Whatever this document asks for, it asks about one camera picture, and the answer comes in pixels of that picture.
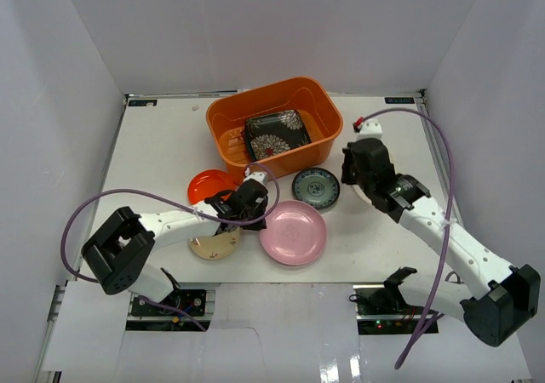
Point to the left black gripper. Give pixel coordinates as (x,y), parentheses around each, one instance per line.
(254,220)

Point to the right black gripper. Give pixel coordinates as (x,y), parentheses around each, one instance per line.
(346,178)

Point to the black floral square plate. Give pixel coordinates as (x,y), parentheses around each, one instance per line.
(273,134)

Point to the cream white round plate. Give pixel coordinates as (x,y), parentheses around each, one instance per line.
(359,192)

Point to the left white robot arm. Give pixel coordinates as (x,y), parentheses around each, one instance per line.
(118,251)

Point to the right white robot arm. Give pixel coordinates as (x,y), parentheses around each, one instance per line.
(496,298)

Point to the orange plastic bin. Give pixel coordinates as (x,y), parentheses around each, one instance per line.
(226,119)

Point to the small orange round plate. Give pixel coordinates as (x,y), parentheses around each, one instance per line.
(207,183)

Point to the blue floral patterned plate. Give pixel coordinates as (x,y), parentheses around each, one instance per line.
(317,187)

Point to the pink round plate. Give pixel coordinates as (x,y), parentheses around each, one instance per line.
(296,234)

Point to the beige floral round plate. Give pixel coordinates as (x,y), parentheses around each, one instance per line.
(216,247)

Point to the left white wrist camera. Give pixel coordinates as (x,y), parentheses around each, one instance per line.
(259,175)

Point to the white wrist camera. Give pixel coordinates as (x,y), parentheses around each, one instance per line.
(369,128)
(259,175)

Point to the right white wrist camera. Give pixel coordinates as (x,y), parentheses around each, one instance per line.
(369,128)

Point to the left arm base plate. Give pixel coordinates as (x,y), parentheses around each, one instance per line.
(184,310)

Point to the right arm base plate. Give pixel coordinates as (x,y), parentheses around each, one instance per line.
(381,309)

